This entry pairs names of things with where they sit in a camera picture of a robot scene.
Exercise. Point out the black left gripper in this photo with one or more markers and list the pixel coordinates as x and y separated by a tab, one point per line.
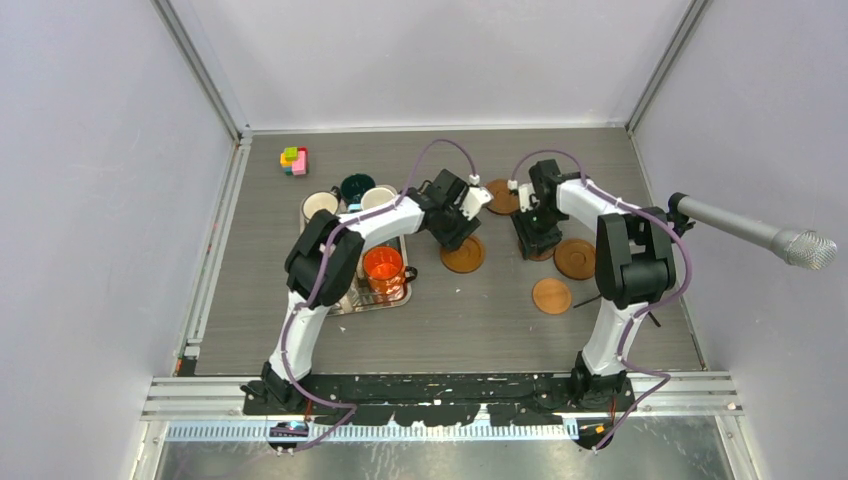
454	239

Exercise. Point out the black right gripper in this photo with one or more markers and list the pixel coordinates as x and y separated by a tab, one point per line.
529	238

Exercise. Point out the dark walnut coaster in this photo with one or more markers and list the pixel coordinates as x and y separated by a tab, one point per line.
544	254

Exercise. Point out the ringed wooden coaster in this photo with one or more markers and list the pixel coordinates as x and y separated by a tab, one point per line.
503	201
575	259
467	258

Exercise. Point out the light wooden coaster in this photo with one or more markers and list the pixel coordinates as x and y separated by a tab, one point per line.
551	296

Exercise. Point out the orange translucent cup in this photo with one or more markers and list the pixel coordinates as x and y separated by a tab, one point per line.
386	272

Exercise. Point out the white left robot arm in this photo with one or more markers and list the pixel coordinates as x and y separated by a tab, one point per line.
325	258

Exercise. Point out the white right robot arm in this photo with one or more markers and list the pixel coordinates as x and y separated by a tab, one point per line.
603	357

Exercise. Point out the dark green mug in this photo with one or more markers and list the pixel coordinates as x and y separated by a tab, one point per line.
353	187

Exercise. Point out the metal tray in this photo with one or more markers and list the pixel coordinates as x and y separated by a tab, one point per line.
359	298

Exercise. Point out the white mug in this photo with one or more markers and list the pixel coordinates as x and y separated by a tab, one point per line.
319	201

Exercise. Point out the black microphone tripod stand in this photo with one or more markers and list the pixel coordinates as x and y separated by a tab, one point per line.
590	301

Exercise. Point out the colourful block puzzle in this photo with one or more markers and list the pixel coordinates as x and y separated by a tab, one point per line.
295	161

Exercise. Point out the grey microphone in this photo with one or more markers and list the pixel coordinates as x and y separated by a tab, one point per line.
801	248

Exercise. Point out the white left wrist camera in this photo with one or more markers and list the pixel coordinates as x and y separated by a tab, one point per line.
476	199

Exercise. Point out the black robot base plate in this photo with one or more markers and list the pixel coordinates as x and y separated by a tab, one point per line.
512	399

